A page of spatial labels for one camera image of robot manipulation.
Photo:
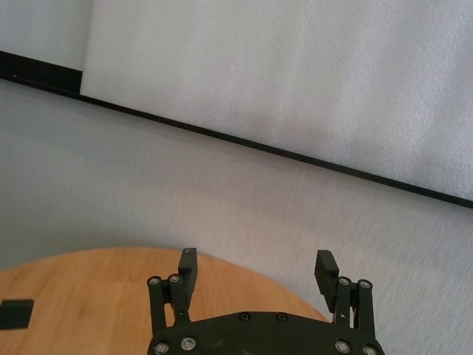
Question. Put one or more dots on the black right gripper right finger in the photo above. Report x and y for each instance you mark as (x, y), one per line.
(327, 277)

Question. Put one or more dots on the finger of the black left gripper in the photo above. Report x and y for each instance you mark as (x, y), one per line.
(15, 314)

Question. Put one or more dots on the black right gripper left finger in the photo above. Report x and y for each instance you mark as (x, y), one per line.
(186, 281)

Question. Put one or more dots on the black wall baseboard strip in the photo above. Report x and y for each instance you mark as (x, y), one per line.
(40, 75)

